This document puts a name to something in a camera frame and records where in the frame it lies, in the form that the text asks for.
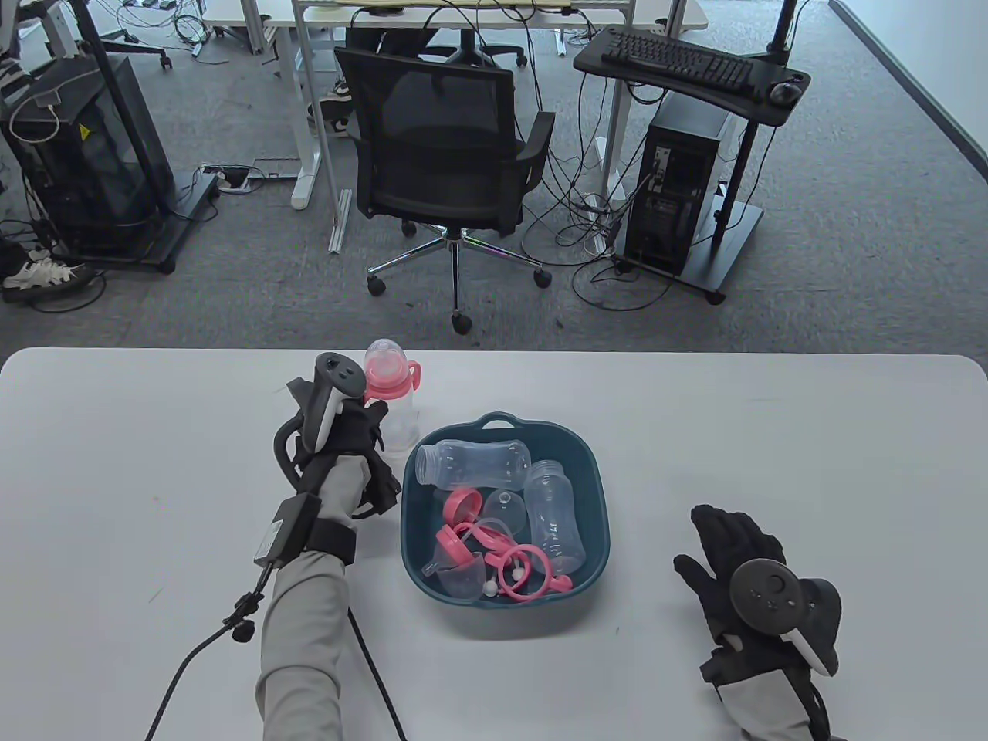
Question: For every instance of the clear straw with white ball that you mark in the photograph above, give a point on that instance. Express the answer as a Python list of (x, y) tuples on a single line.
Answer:
[(490, 589), (515, 575)]

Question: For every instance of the black computer mouse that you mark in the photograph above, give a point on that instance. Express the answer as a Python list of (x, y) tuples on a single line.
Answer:
[(785, 93)]

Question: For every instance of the black mesh office chair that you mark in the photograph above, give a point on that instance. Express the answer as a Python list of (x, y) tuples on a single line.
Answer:
[(440, 116)]

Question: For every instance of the black tracking controller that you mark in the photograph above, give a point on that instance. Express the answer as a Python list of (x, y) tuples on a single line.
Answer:
[(340, 374), (764, 590)]

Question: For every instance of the white power strip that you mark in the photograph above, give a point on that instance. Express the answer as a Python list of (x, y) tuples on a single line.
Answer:
[(598, 204)]

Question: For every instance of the black keyboard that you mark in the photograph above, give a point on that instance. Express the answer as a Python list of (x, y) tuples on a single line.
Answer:
[(679, 62)]

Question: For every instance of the person's left hand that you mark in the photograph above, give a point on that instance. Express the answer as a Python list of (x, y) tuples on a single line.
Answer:
[(359, 428)]

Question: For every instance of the black rolling cart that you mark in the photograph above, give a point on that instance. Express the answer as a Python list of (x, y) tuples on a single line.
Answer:
[(185, 208)]

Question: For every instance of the clear pink baby bottle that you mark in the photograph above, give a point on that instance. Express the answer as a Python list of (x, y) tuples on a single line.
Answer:
[(552, 525), (471, 463), (386, 370)]

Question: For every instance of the black glass equipment case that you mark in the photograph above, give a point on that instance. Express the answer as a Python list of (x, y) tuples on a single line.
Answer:
[(93, 154)]

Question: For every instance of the black computer tower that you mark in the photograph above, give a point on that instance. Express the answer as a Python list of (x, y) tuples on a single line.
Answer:
[(679, 154)]

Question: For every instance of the black rolling keyboard stand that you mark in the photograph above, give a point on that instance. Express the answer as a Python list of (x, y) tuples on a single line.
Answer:
[(590, 58)]

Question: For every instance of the black forearm pack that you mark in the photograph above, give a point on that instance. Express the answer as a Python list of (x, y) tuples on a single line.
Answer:
[(282, 532)]

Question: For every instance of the white office desk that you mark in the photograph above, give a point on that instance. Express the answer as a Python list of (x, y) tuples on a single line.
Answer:
[(303, 185)]

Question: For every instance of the clear dome bottle top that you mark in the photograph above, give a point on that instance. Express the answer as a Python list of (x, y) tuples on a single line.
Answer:
[(505, 511)]

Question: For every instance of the person's right hand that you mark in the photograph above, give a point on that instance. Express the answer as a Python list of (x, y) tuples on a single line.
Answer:
[(741, 536)]

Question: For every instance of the teal plastic basin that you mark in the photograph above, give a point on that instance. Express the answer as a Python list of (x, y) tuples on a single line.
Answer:
[(587, 463)]

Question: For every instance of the black chair base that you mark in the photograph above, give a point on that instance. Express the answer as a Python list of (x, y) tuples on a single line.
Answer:
[(494, 52), (166, 63)]

